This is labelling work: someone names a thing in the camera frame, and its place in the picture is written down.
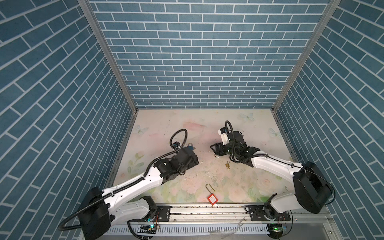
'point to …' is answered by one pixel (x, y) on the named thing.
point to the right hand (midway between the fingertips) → (212, 144)
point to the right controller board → (275, 230)
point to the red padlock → (211, 197)
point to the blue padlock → (190, 147)
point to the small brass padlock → (227, 165)
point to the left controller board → (147, 229)
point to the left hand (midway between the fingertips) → (195, 160)
